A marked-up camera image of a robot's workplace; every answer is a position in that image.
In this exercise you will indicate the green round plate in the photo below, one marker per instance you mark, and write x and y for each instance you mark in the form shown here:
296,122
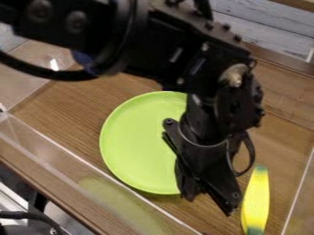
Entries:
134,151

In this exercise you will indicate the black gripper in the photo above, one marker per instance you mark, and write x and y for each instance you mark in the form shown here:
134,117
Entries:
204,167

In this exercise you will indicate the clear acrylic enclosure wall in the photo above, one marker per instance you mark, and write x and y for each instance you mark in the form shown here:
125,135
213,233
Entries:
106,206

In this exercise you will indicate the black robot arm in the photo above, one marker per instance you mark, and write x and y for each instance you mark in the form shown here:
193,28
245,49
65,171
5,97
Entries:
166,40

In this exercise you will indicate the yellow green banana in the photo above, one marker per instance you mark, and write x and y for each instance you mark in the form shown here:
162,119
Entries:
256,207

